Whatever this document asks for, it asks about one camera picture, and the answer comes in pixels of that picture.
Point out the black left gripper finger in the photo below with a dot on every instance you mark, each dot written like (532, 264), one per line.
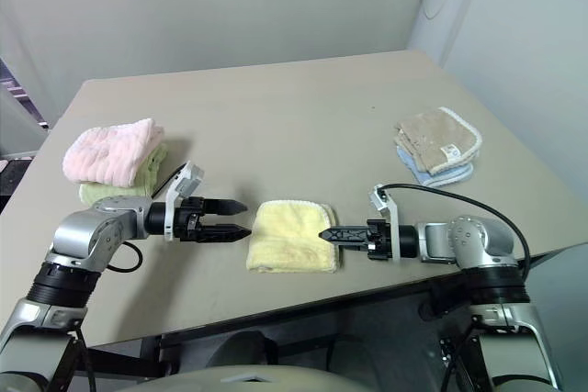
(222, 232)
(222, 207)

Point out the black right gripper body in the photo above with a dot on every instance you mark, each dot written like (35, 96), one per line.
(379, 240)

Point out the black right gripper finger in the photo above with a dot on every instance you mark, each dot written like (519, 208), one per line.
(349, 235)
(360, 246)

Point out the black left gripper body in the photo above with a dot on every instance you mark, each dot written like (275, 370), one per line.
(188, 222)

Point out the yellow towel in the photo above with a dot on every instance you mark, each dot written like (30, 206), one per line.
(289, 236)

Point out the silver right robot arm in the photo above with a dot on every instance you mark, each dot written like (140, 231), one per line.
(478, 236)

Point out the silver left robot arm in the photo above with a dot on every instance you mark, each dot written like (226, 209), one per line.
(92, 227)

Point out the green folded towel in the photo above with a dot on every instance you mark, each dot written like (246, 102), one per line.
(115, 192)

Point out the light blue towel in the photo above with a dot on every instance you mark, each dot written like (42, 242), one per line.
(422, 174)

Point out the pink folded towel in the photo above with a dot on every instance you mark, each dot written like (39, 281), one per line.
(110, 153)

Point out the beige towel with white trim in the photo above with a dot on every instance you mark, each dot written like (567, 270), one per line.
(432, 135)

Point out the beige robot torso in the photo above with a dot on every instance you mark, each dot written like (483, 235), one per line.
(184, 380)

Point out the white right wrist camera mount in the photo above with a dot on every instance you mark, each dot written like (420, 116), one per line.
(392, 227)

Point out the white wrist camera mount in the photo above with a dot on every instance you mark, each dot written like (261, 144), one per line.
(392, 227)
(171, 208)

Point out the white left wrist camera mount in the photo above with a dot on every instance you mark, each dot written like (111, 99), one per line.
(171, 208)

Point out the black table frame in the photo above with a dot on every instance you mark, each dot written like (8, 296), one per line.
(445, 298)

